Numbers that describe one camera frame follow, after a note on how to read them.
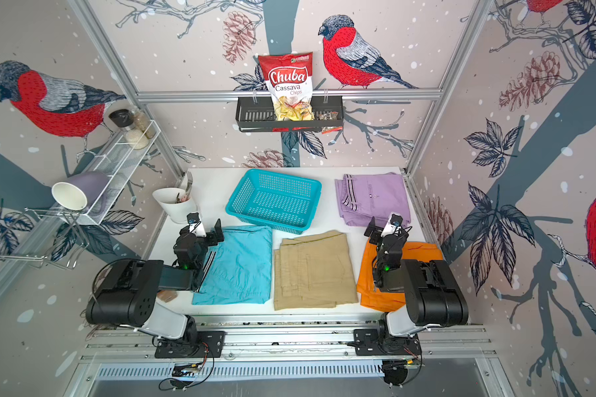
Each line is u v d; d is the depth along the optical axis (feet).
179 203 3.11
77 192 2.00
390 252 2.23
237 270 2.84
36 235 1.90
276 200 3.62
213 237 2.73
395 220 2.51
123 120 2.56
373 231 2.73
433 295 1.46
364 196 3.52
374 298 2.65
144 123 2.83
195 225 2.56
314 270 2.85
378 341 2.20
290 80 2.63
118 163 2.68
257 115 3.11
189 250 2.27
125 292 1.47
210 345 2.40
